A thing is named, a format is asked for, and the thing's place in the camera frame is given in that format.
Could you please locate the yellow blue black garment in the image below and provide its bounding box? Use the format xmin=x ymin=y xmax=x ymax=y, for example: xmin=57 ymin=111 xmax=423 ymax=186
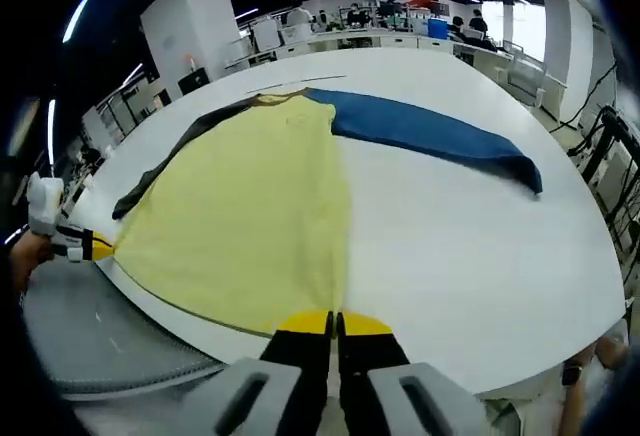
xmin=112 ymin=86 xmax=544 ymax=338

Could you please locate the white template sheet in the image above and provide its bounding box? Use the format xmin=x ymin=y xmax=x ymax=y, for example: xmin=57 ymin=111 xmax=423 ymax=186
xmin=243 ymin=69 xmax=349 ymax=96

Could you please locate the person's left hand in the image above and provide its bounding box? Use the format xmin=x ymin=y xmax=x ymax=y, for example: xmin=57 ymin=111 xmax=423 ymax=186
xmin=10 ymin=232 xmax=55 ymax=293

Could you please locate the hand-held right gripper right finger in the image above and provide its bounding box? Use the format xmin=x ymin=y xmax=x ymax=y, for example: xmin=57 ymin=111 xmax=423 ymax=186
xmin=335 ymin=310 xmax=494 ymax=436

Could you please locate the black equipment stand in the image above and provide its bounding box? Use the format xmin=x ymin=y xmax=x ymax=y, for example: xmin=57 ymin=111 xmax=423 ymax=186
xmin=577 ymin=103 xmax=640 ymax=277

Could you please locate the black floor cable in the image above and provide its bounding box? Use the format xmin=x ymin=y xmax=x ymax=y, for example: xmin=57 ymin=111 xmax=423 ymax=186
xmin=549 ymin=63 xmax=619 ymax=135

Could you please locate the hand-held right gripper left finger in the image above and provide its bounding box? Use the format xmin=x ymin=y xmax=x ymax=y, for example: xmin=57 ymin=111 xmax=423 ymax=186
xmin=182 ymin=308 xmax=335 ymax=436

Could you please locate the long white drawer counter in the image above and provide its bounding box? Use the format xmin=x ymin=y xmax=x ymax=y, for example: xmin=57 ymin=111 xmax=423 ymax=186
xmin=224 ymin=30 xmax=516 ymax=75

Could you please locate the black cabinet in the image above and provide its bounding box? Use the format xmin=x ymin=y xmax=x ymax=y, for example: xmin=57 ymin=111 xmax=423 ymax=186
xmin=178 ymin=68 xmax=209 ymax=95

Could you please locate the white box machine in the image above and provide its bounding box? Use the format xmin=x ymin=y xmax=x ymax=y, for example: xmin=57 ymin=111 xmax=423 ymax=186
xmin=252 ymin=19 xmax=279 ymax=50

